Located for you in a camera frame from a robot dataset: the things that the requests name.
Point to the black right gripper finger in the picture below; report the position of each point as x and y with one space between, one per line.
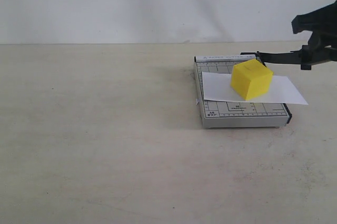
322 20
317 47

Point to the black cutter blade arm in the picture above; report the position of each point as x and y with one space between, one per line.
305 57

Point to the yellow cube block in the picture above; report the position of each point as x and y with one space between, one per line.
250 79

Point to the white paper sheet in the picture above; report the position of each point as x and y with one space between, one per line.
279 89

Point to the grey paper cutter base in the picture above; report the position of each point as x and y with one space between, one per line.
218 114

